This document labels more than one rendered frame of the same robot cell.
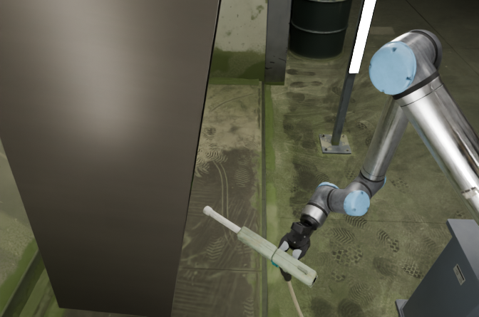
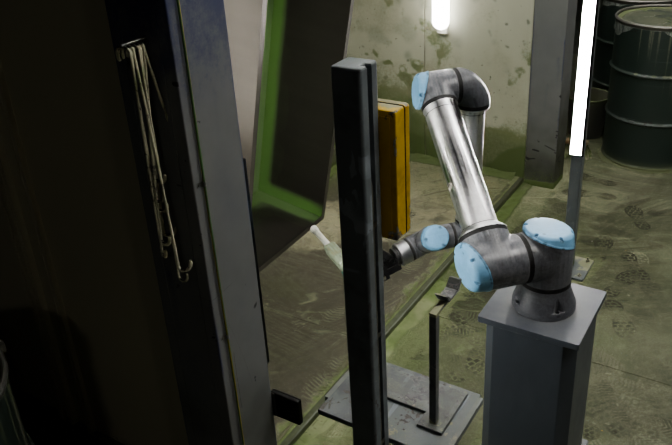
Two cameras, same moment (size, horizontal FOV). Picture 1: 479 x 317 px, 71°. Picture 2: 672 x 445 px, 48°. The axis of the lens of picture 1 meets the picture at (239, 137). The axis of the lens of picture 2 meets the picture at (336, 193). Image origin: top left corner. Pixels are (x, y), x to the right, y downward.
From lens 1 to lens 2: 1.96 m
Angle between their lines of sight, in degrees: 29
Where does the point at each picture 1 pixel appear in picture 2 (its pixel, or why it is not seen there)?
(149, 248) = not seen: hidden behind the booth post
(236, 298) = (329, 352)
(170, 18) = (244, 27)
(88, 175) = not seen: hidden behind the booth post
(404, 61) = (418, 82)
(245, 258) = not seen: hidden behind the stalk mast
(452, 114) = (446, 125)
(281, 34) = (548, 110)
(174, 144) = (245, 97)
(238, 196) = (393, 280)
